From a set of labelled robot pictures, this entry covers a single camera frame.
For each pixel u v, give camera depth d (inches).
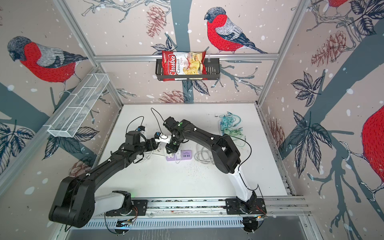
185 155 35.2
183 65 34.6
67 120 28.1
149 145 30.8
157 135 30.6
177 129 25.5
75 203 16.0
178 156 34.3
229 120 43.9
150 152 35.5
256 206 25.5
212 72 37.3
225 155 20.5
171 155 33.7
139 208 28.7
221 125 39.9
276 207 29.4
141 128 31.4
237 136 20.3
